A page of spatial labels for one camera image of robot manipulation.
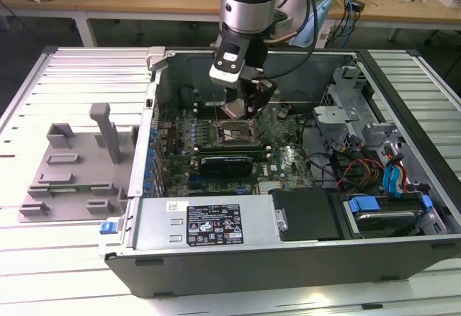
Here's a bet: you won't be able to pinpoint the black graphics card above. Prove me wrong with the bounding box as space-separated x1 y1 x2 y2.
199 155 254 179

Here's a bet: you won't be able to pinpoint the blue case release latch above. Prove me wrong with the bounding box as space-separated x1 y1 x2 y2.
98 220 119 235

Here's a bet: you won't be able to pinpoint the grey case corner bracket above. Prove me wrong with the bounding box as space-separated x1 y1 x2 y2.
145 45 170 73

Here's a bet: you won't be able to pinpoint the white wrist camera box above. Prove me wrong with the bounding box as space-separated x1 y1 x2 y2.
208 40 248 89

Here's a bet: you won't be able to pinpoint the CPU socket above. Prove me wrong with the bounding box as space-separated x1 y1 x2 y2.
212 119 259 146

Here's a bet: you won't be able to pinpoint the hard disk blue carrier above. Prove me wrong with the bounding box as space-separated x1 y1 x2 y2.
342 194 433 240

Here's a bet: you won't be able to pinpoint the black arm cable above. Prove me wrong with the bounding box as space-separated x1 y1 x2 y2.
287 0 327 49

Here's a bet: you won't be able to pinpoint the black plastic bay cover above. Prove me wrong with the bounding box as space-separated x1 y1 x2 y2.
270 187 342 242

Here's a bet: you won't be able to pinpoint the orange yellow power wires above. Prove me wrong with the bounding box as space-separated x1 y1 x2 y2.
336 157 387 189

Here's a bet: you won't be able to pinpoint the blue SATA wire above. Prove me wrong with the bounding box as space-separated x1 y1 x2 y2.
390 152 408 198
382 164 398 199

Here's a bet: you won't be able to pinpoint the green motherboard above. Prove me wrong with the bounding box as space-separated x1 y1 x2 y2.
153 101 318 199

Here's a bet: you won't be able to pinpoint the grey metal drive cage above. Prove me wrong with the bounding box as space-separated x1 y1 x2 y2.
311 62 406 158

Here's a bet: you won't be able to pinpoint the silver power supply unit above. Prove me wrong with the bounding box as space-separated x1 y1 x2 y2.
132 196 289 251

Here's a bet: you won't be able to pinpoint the black open PC case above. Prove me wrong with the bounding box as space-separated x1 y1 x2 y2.
96 47 461 299

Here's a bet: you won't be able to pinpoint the black wire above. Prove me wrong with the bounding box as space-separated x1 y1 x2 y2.
300 112 341 189

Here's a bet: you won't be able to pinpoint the silver CPU green edge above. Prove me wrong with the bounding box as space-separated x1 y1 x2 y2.
220 98 251 120

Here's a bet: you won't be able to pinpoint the grey plastic parts rack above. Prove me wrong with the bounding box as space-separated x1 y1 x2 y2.
17 102 140 224

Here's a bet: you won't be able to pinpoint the silver chipset heatsink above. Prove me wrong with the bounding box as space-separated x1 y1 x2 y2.
258 181 289 195

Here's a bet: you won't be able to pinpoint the metal socket cover frame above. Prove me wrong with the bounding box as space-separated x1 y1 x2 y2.
251 109 277 141

